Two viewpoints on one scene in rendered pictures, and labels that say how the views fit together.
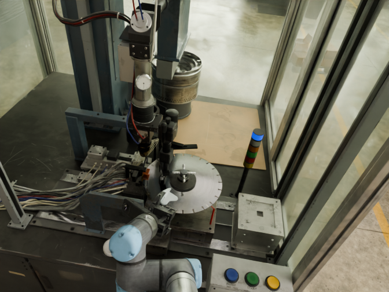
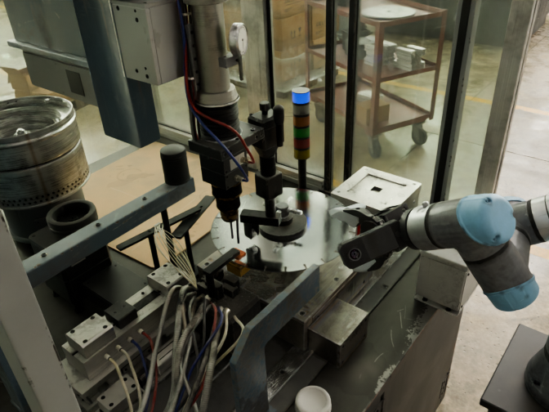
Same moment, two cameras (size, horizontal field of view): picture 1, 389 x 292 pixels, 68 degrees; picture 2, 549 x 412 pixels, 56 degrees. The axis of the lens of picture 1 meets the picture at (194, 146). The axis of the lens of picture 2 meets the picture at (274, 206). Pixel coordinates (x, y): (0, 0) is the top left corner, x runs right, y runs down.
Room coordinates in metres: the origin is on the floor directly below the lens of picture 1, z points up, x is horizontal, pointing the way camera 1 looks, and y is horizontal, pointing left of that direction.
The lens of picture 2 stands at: (0.24, 0.80, 1.62)
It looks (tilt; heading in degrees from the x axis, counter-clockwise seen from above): 33 degrees down; 307
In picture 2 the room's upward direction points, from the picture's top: 3 degrees counter-clockwise
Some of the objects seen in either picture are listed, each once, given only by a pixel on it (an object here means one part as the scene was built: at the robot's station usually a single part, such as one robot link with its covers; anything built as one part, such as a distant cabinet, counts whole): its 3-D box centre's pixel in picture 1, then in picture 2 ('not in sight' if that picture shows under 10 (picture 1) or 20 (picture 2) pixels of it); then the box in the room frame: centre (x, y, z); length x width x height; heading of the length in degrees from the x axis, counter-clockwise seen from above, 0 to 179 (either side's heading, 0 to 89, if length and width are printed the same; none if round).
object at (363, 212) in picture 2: (158, 202); (362, 220); (0.58, 0.09, 1.08); 0.09 x 0.02 x 0.05; 164
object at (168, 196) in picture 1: (169, 196); (352, 210); (0.62, 0.06, 1.07); 0.09 x 0.06 x 0.03; 164
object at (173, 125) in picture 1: (167, 141); (266, 151); (0.79, 0.10, 1.17); 0.06 x 0.05 x 0.20; 78
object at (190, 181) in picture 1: (183, 178); (283, 220); (0.81, 0.03, 0.96); 0.11 x 0.11 x 0.03
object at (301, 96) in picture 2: (257, 134); (301, 96); (0.94, -0.25, 1.14); 0.05 x 0.04 x 0.03; 177
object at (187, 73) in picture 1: (174, 87); (34, 173); (1.59, 0.17, 0.93); 0.31 x 0.31 x 0.36
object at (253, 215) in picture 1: (255, 223); (374, 212); (0.74, -0.30, 0.82); 0.18 x 0.18 x 0.15; 87
